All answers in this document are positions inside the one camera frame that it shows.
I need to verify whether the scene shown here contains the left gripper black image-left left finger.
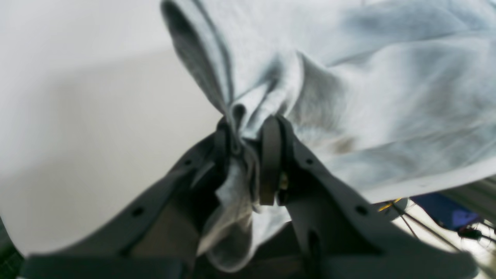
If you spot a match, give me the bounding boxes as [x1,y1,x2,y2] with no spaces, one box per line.
[19,118,230,279]

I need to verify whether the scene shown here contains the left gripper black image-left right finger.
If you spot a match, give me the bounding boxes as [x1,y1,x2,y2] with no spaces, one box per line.
[259,116,478,279]

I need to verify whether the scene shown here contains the grey T-shirt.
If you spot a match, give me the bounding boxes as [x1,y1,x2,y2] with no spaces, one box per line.
[161,0,496,274]

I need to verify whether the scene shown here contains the yellow cable on floor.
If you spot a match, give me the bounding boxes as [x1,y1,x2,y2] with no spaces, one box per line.
[378,198,403,212]

